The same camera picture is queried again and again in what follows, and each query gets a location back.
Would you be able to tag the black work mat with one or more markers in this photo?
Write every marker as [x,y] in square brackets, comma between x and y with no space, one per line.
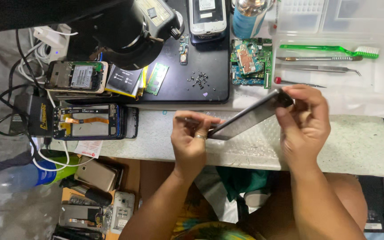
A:
[192,53]

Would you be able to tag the white power strip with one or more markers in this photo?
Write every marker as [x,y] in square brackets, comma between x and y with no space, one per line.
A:
[53,40]

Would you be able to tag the thin metal pry tool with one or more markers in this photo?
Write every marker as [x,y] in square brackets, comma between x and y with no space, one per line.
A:
[187,120]

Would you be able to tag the bubble wrap sheet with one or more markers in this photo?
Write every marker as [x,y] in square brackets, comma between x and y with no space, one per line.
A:
[255,143]

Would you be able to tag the clear water bottle blue label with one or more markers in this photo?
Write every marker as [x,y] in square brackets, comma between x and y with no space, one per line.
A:
[22,176]

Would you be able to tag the white open-back phone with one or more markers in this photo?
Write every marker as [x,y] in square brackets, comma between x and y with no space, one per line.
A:
[208,16]

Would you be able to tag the red-capped screwdriver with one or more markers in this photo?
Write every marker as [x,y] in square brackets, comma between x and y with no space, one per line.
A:
[292,82]

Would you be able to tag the metal spudger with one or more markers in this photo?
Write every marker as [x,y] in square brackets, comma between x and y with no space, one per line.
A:
[315,58]

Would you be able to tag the person's colourful patterned garment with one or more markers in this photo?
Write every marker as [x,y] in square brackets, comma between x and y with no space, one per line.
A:
[208,230]

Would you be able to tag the black microscope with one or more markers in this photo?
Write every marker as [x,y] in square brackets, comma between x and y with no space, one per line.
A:
[122,30]

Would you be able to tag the carton of phone parts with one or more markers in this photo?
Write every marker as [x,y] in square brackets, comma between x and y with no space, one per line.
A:
[95,203]

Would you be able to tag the stack of black phone batteries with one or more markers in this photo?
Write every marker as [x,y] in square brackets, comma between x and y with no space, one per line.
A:
[125,81]

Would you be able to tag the grey smartphone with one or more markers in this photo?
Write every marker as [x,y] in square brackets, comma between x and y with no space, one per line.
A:
[248,116]

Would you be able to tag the black phone frame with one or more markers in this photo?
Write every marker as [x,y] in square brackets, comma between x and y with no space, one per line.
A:
[132,122]

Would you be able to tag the black power adapter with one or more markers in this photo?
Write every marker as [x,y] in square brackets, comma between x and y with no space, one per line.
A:
[37,115]

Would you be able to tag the blue spray can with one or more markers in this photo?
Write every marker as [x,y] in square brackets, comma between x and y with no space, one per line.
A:
[247,20]

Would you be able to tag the green memory module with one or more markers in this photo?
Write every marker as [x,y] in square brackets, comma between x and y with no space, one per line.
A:
[157,78]

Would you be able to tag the green cloth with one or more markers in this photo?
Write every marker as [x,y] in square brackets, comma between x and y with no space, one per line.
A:
[242,181]

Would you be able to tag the person's right hand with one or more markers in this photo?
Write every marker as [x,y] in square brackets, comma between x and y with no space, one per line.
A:
[307,136]

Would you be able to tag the white plastic sheet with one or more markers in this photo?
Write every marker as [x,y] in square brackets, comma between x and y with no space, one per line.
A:
[372,86]

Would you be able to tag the gold-framed open phone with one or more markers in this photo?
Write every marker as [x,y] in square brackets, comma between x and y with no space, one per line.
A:
[77,76]

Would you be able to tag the printed paper slip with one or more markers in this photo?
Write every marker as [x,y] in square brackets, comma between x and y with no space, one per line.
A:
[88,148]

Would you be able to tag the clear plastic organiser box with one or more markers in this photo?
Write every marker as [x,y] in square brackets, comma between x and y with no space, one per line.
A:
[335,20]

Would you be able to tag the metal tweezers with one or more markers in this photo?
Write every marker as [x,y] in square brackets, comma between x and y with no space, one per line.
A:
[312,68]

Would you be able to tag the small narrow circuit board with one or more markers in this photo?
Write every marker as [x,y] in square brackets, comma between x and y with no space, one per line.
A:
[183,50]

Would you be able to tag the pile of tiny black screws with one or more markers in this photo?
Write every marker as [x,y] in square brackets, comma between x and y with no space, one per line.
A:
[200,80]

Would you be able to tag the green brush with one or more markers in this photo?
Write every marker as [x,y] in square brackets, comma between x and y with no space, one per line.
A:
[325,49]

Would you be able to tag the person's left fingers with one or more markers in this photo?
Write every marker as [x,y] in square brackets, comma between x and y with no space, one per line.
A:
[195,121]

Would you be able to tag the blue-framed open phone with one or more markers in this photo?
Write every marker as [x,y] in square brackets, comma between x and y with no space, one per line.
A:
[88,121]

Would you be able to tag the black tablet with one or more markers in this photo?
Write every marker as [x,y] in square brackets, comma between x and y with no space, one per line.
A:
[375,200]

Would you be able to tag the green bottle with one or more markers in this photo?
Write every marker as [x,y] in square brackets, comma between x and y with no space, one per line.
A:
[63,171]

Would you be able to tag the stack of green circuit boards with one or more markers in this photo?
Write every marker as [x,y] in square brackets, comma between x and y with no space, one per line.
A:
[250,61]

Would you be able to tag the person's left hand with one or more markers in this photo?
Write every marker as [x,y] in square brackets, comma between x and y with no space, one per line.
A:
[187,150]

